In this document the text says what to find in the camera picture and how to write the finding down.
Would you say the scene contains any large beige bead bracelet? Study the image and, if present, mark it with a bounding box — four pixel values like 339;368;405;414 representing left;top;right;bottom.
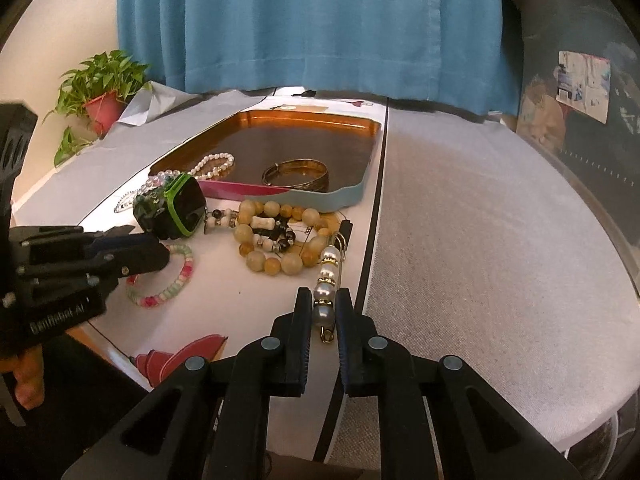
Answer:
231;198;343;276

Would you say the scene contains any crystal bead bracelet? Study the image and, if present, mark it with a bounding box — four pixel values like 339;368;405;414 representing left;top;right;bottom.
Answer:
136;168;184;196

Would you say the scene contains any blue curtain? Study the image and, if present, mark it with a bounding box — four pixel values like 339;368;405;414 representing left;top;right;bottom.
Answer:
117;0;522;115

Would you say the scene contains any white pearl bracelet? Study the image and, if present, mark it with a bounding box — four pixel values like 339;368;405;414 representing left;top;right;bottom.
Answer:
186;150;237;182

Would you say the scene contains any pink green bead bracelet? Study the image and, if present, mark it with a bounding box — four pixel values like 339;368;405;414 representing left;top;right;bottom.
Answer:
124;242;196;309

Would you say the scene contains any metal bangle bracelet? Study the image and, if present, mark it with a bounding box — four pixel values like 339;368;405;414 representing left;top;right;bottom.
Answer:
260;157;331;193

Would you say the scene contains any clear storage bin purple lid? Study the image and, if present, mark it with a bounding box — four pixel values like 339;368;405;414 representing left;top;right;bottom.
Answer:
514;0;639;281

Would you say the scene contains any black white bead bracelet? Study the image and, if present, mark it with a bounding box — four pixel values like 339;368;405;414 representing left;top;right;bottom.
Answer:
204;206;298;255

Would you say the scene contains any grey white table cloth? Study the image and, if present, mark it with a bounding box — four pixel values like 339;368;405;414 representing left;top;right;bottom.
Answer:
12;80;640;466

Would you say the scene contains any person left hand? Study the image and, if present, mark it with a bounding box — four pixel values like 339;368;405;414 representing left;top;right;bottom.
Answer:
1;346;44;411

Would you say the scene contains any potted green plant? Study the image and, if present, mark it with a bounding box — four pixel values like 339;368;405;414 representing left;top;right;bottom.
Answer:
42;49;150;139

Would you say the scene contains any pearl safety pin brooch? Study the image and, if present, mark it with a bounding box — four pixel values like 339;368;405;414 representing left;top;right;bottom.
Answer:
311;230;348;344

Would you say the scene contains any green black smartwatch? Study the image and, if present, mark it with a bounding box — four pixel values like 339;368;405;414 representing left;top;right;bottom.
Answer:
132;172;206;240

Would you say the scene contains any orange metal tray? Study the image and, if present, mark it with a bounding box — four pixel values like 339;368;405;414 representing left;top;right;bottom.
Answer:
149;110;382;212

